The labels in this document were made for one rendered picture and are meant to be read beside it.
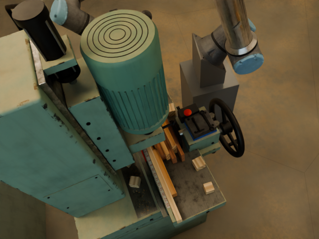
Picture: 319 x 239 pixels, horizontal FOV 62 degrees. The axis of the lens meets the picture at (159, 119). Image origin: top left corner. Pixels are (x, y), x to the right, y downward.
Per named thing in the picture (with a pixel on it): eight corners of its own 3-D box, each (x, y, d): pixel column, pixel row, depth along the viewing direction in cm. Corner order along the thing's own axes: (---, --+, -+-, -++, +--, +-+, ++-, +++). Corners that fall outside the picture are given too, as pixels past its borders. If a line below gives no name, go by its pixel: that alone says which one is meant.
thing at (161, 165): (177, 195, 98) (176, 192, 95) (172, 197, 98) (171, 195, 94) (126, 82, 128) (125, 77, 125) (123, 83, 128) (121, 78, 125)
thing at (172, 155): (177, 162, 105) (176, 157, 100) (173, 164, 104) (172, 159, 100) (154, 115, 117) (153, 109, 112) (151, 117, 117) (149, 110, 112)
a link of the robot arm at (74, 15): (49, 5, 103) (78, 21, 111) (46, 24, 97) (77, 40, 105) (60, -13, 98) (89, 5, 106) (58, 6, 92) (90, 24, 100)
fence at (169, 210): (177, 224, 93) (176, 221, 88) (173, 225, 93) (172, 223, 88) (125, 98, 123) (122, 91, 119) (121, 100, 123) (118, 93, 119)
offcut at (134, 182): (139, 188, 111) (137, 185, 108) (130, 187, 112) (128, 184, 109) (141, 179, 113) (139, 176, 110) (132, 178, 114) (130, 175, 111)
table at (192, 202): (247, 195, 101) (250, 191, 96) (174, 229, 98) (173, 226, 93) (182, 83, 132) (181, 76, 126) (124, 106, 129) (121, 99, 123)
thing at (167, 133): (177, 152, 107) (176, 144, 100) (173, 154, 107) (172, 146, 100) (161, 119, 116) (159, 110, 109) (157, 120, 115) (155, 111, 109)
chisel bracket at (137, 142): (166, 142, 100) (164, 131, 93) (132, 156, 99) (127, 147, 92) (159, 126, 104) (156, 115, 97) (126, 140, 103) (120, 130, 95)
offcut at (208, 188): (205, 194, 97) (206, 192, 94) (202, 187, 99) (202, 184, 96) (213, 192, 97) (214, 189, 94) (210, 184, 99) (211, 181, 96)
